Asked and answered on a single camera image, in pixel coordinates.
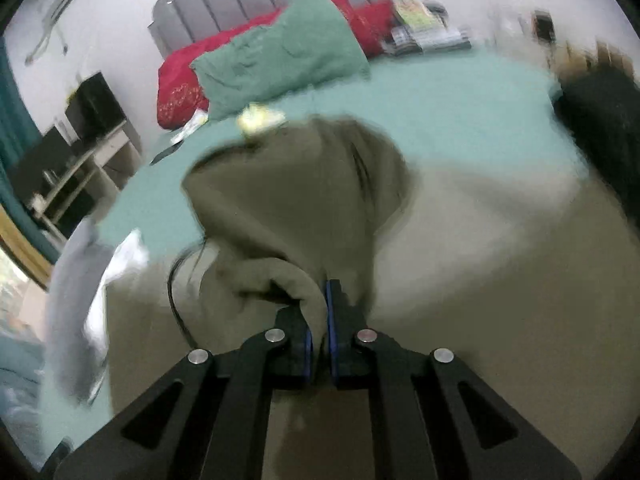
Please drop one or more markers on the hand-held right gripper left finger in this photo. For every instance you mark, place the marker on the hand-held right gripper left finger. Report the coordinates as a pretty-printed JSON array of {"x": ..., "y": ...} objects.
[{"x": 306, "y": 360}]

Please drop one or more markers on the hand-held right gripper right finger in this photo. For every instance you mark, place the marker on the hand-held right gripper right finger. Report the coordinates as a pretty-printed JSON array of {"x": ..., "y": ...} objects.
[{"x": 331, "y": 330}]

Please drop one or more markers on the olive and beige jacket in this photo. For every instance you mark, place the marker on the olive and beige jacket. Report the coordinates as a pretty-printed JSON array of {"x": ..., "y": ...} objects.
[{"x": 280, "y": 210}]

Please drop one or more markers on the pile of black clothes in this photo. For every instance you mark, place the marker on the pile of black clothes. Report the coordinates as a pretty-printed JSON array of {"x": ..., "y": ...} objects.
[{"x": 597, "y": 130}]

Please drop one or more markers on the white cloth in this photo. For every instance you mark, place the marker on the white cloth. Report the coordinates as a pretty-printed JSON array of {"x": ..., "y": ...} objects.
[{"x": 117, "y": 280}]

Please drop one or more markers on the small yellow packet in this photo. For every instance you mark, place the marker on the small yellow packet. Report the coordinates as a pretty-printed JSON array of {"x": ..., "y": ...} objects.
[{"x": 257, "y": 119}]

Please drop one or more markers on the grey folded garment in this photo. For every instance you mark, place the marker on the grey folded garment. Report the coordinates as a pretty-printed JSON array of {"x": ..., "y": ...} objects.
[{"x": 70, "y": 310}]

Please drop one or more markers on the black smartphone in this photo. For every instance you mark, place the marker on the black smartphone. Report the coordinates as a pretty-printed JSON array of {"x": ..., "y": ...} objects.
[{"x": 164, "y": 154}]

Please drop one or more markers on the white paper sheet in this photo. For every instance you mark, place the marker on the white paper sheet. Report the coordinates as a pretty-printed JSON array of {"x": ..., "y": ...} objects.
[{"x": 191, "y": 127}]

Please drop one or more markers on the green pillow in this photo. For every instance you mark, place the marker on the green pillow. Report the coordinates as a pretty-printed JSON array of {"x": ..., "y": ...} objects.
[{"x": 290, "y": 55}]

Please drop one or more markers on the white computer desk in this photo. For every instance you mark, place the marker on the white computer desk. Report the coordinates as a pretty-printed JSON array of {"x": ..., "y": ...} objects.
[{"x": 95, "y": 170}]

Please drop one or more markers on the blue printed blanket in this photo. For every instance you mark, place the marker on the blue printed blanket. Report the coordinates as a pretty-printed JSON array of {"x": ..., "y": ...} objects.
[{"x": 20, "y": 395}]

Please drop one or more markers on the red quilt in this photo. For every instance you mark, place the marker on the red quilt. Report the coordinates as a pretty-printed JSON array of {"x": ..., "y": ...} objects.
[{"x": 175, "y": 85}]

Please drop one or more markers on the yellow curtain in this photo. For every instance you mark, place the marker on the yellow curtain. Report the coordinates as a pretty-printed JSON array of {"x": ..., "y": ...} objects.
[{"x": 20, "y": 247}]

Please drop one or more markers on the stack of magazines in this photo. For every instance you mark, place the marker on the stack of magazines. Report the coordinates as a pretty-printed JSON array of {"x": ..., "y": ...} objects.
[{"x": 435, "y": 37}]

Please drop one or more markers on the black computer tower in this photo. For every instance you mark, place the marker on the black computer tower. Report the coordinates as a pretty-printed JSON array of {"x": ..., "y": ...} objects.
[{"x": 95, "y": 107}]

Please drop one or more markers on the colourful snack bag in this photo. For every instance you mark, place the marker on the colourful snack bag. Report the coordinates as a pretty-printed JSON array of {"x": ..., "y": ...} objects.
[{"x": 412, "y": 12}]

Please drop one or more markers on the black monitor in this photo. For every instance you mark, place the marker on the black monitor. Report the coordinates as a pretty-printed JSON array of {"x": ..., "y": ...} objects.
[{"x": 42, "y": 165}]

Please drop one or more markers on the black cylinder speaker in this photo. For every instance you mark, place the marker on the black cylinder speaker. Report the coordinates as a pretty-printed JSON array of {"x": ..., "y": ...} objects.
[{"x": 542, "y": 25}]

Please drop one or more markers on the teal curtain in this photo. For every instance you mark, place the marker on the teal curtain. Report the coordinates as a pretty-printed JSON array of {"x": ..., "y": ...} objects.
[{"x": 17, "y": 125}]

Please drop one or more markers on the brown paper bag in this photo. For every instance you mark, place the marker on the brown paper bag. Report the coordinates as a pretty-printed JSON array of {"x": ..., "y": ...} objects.
[{"x": 600, "y": 57}]

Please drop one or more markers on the white air conditioner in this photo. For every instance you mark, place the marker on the white air conditioner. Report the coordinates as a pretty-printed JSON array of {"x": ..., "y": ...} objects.
[{"x": 65, "y": 5}]

